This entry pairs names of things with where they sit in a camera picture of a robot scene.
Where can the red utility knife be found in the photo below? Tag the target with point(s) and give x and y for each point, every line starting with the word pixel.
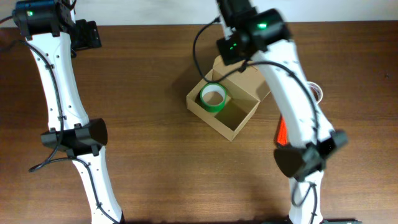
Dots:
pixel 281 138

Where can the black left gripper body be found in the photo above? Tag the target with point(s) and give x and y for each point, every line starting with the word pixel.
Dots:
pixel 85 37

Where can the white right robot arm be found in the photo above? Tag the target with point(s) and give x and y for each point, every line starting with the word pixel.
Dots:
pixel 263 39

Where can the brown cardboard box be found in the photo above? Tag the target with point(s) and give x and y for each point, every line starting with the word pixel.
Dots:
pixel 244 90

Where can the green tape roll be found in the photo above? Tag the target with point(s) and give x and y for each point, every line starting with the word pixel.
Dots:
pixel 213 97

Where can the beige masking tape roll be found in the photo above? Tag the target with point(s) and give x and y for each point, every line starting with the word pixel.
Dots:
pixel 316 91

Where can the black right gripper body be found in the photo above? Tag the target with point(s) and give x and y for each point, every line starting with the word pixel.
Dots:
pixel 231 51

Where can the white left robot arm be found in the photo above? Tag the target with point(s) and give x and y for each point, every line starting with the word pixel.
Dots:
pixel 53 35

